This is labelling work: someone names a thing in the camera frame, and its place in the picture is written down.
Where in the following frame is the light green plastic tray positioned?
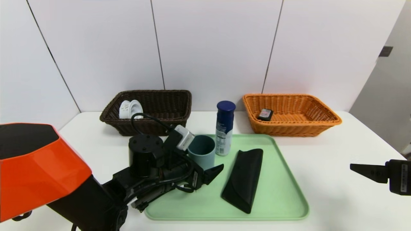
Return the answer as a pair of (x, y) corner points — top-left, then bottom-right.
(144, 134), (310, 221)

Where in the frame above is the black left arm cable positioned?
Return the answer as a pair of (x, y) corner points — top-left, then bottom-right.
(131, 113), (174, 136)

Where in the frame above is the orange wicker basket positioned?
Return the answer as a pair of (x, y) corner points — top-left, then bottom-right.
(242, 94), (342, 137)

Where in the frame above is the small black red tin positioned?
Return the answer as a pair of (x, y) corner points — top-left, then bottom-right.
(257, 108), (274, 122)

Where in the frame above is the blue capped spray can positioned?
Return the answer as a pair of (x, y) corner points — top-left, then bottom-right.
(215, 101), (236, 157)

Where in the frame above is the black glasses case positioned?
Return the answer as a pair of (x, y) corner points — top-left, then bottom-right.
(221, 149), (264, 214)

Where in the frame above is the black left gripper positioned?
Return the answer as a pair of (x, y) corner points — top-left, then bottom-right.
(163, 162), (224, 190)

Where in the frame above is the blue-grey plastic cup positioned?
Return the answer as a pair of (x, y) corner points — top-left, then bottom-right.
(188, 135), (216, 170)

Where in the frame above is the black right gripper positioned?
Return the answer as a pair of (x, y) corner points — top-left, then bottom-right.
(350, 159), (411, 196)

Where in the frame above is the dark brown wicker basket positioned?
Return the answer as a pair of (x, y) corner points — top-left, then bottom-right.
(100, 90), (192, 136)

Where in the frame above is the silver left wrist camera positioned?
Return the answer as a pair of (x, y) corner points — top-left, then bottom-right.
(174, 125), (195, 151)

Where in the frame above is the white plastic round container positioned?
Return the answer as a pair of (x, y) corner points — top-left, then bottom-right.
(119, 100), (144, 120)

